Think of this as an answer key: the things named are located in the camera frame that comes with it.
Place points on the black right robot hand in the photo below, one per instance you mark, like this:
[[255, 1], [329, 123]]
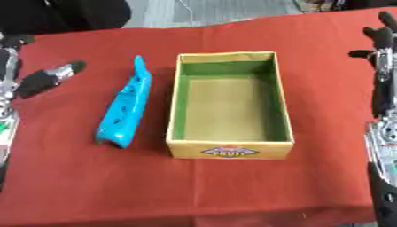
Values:
[[383, 38]]

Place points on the tan cardboard box green inside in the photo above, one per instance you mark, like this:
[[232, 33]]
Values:
[[229, 106]]

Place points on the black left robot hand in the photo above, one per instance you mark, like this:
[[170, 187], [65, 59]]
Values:
[[36, 81]]

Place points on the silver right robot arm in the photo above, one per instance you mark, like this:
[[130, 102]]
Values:
[[383, 171]]

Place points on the person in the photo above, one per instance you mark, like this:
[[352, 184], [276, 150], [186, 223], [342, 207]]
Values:
[[62, 14]]

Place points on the blue plastic ocarina toy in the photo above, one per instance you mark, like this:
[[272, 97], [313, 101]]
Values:
[[125, 108]]

